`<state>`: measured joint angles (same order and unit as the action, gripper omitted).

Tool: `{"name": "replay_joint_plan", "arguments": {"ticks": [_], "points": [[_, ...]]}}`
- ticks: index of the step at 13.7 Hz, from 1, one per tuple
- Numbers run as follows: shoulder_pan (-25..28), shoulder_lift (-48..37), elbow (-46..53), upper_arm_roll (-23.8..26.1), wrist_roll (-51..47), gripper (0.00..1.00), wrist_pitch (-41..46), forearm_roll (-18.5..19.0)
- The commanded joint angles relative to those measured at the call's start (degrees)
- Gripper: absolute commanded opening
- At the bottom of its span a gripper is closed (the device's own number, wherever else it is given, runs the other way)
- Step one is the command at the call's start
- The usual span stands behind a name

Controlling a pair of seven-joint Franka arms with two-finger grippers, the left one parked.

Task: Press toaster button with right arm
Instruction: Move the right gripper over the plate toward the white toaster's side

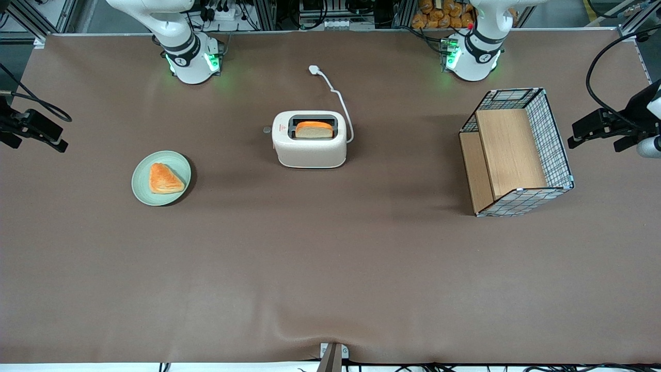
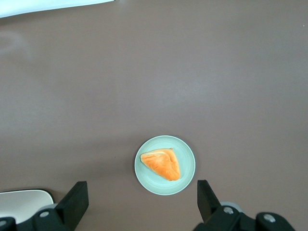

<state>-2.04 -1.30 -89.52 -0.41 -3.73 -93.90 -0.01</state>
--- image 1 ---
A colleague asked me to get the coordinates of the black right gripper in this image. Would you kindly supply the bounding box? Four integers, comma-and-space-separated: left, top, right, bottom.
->
0, 96, 69, 153

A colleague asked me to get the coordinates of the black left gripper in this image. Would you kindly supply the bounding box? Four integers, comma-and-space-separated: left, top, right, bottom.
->
568, 85, 661, 152

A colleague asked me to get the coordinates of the white toaster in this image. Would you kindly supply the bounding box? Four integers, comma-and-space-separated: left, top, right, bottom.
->
263, 110, 348, 169

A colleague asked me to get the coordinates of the triangular orange pastry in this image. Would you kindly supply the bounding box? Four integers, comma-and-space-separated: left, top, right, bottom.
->
149, 163, 185, 195

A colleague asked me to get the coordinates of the pale green plate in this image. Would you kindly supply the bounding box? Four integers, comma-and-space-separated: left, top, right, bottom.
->
131, 150, 192, 207

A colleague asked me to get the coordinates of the green-lit control box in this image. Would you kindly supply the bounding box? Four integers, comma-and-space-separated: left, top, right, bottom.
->
440, 37, 461, 72
203, 44, 224, 76

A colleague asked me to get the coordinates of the pile of bread rolls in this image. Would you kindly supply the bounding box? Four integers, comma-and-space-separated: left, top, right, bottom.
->
412, 0, 518, 30

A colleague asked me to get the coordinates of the white power strip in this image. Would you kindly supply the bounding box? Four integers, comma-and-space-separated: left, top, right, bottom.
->
204, 4, 237, 22

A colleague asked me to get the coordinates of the toast bread slice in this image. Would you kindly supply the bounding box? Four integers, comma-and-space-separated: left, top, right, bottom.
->
295, 121, 335, 139

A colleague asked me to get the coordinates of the brown table cloth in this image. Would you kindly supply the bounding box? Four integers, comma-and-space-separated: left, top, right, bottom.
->
0, 28, 661, 365

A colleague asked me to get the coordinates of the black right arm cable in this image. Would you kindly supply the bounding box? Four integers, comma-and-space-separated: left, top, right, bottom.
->
0, 63, 72, 123

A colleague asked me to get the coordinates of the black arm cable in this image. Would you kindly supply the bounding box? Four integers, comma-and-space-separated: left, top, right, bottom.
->
586, 30, 661, 115
0, 63, 72, 123

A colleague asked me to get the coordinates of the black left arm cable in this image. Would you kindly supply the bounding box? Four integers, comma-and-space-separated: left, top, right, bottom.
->
586, 30, 661, 115

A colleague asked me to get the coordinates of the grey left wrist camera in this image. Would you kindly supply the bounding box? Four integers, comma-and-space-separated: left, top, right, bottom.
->
637, 135, 661, 159

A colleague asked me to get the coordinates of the wire basket with wooden shelf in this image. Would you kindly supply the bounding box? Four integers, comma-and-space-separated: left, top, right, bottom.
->
459, 88, 575, 218

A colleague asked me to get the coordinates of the white power cord with plug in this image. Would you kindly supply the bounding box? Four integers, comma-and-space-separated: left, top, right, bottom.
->
309, 65, 355, 144

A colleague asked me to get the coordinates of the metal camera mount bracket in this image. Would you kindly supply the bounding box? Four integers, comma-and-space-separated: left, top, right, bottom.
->
316, 342, 350, 372

